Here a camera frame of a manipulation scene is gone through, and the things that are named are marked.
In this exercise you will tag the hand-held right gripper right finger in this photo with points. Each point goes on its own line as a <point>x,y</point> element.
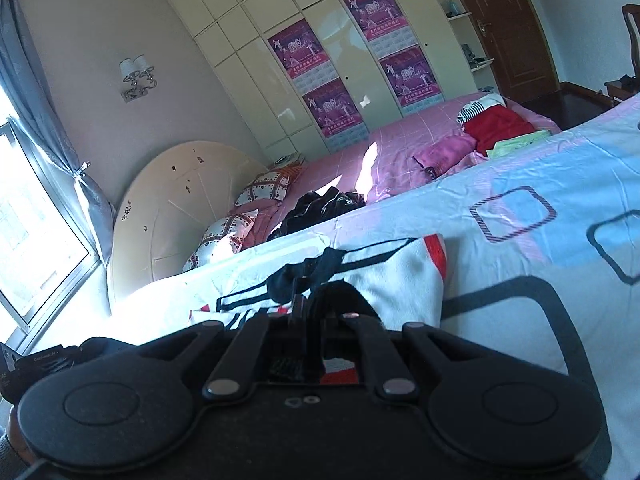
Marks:
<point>345,321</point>

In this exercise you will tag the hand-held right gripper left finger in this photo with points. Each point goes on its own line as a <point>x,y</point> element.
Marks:
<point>296,317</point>

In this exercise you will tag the striped cartoon print sweater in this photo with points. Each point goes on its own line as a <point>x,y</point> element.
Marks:
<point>395,280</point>

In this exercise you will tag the checkered patterned pillow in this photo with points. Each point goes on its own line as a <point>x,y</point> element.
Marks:
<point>267,187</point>
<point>222,237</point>

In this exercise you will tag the window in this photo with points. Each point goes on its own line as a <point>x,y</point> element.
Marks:
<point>35,240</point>

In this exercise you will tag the small bedside item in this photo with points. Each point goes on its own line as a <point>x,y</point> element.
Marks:
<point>286,158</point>

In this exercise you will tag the beige round headboard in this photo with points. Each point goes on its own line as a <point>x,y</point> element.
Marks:
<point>170,210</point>

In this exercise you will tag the pink bed sheet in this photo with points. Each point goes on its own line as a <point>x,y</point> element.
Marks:
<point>395,145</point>

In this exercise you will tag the magenta garment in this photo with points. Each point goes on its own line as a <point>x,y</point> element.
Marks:
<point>445,156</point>

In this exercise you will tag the grey blue curtain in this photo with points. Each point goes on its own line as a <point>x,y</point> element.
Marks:
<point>45,120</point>

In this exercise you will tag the cream glossy wardrobe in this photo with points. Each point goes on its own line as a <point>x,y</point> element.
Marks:
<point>250,75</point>

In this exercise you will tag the yellow green garment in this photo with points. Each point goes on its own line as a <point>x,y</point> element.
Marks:
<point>517,144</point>

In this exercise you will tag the red garment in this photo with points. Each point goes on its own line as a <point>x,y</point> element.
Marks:
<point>500,127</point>

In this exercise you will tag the black white striped garment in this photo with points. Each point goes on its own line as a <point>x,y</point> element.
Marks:
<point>475,109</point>

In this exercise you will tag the dark shelf item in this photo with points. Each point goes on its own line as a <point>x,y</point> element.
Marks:
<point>477,56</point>

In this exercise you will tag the blue shelf item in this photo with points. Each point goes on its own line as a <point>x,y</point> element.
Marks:
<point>454,8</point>

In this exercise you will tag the brown wooden door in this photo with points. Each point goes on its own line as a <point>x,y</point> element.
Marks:
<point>505,30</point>

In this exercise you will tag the wooden cabinet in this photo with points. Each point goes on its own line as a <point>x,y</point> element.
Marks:
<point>622,91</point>

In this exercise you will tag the dark wooden chair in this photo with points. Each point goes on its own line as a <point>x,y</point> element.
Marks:
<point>632,40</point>

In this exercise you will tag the pink wall poster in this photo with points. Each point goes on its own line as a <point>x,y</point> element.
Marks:
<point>377,17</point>
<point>299,52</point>
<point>410,77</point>
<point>334,110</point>

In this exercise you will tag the twin shade wall lamp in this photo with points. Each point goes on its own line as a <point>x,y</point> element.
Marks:
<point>136,77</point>

